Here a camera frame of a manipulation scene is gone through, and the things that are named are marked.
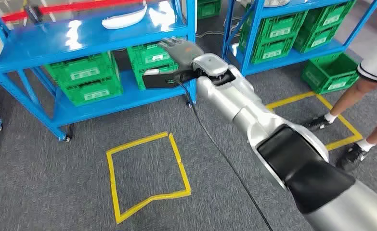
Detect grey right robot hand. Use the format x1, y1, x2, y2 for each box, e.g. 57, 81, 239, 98
157, 36, 206, 71

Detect long white plastic part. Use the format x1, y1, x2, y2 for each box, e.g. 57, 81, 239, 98
101, 3, 148, 30

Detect red barrier belt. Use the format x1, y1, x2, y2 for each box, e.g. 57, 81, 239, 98
0, 0, 144, 29

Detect person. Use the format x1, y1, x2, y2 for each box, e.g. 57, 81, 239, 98
303, 30, 377, 171

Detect long white power cable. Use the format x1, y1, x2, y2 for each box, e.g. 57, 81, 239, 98
195, 19, 240, 38

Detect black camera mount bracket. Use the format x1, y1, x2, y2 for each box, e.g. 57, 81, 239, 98
142, 68, 205, 90

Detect black camera cable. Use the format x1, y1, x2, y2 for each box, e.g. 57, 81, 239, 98
167, 79, 274, 231

